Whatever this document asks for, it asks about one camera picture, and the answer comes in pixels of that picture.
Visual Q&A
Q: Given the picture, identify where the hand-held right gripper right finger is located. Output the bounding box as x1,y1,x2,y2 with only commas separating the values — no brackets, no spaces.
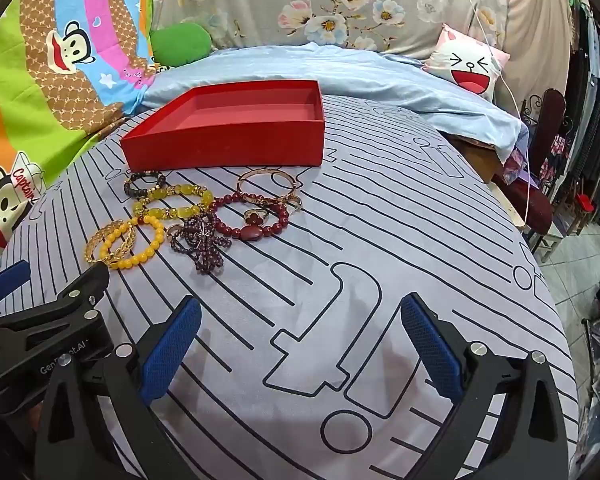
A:
400,294,571,480

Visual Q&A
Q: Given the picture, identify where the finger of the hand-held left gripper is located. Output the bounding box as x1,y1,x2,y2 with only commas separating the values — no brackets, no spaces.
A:
0,260,31,311
0,262,111,343

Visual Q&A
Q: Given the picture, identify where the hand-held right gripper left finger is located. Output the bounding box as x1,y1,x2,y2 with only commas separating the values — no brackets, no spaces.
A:
34,295,203,480

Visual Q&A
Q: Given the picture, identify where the gold chain-pattern bangle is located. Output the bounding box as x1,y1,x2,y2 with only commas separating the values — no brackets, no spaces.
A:
84,220,133,266

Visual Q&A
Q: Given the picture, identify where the orange bead bracelet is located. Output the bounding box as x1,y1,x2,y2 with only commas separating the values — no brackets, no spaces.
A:
109,215,166,271

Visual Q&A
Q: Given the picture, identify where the purple garnet bead string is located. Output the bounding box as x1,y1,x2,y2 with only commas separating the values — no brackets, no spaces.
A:
169,212,232,277

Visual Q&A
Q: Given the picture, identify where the dark brown bead bracelet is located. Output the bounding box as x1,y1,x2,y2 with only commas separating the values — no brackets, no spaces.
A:
124,171,166,200

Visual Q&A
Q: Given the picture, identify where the dark red bead bracelet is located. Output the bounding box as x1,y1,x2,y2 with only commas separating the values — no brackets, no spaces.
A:
214,192,290,242

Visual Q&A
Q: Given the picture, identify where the gold charm pendant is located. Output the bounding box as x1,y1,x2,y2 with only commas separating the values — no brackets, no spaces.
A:
131,184,215,221

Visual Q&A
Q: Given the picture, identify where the red shallow box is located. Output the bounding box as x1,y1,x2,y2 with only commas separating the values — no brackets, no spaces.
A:
120,79,326,173

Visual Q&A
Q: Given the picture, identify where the smooth gold bangle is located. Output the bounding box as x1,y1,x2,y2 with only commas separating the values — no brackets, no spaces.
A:
236,167,301,206

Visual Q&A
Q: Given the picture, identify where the grey striped bedsheet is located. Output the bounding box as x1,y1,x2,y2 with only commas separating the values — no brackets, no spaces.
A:
0,95,581,480

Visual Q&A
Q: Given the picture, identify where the cartoon monkey printed blanket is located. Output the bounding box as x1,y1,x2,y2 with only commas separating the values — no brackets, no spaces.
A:
0,0,166,273

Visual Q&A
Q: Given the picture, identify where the green pillow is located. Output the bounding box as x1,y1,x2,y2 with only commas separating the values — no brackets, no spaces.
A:
149,22,213,68

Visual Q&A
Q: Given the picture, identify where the dark red metal chair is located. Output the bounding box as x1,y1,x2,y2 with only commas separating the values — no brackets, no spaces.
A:
495,89,568,263

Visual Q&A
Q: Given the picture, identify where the light blue quilt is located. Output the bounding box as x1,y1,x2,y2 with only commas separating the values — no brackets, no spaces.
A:
142,42,531,163

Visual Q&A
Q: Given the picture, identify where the laughing cat face cushion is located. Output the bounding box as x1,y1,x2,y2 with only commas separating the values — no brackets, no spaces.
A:
422,24,511,102

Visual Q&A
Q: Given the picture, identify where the rack of hanging clothes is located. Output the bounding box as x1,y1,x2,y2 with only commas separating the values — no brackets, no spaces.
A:
562,0,600,233

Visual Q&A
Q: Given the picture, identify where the beige curtain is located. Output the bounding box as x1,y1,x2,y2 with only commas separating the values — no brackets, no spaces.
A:
495,0,583,121

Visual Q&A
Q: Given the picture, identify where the grey floral sheet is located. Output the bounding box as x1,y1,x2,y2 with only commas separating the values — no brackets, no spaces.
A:
152,0,511,61

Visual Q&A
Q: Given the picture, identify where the wooden bed frame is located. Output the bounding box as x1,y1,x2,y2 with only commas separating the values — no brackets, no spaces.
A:
447,132,528,233

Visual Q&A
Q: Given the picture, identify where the white cable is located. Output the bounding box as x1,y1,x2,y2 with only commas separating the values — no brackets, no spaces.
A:
459,0,537,233

